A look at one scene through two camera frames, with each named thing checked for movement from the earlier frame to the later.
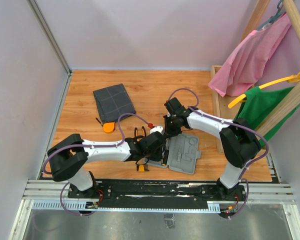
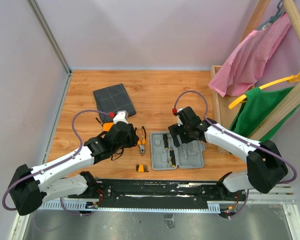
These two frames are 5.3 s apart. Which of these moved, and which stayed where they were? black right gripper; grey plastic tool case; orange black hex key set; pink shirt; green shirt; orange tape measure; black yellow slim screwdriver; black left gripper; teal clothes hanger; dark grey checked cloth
Moved: grey plastic tool case; black right gripper; black yellow slim screwdriver; black left gripper
Stayed: teal clothes hanger; pink shirt; dark grey checked cloth; orange tape measure; green shirt; orange black hex key set
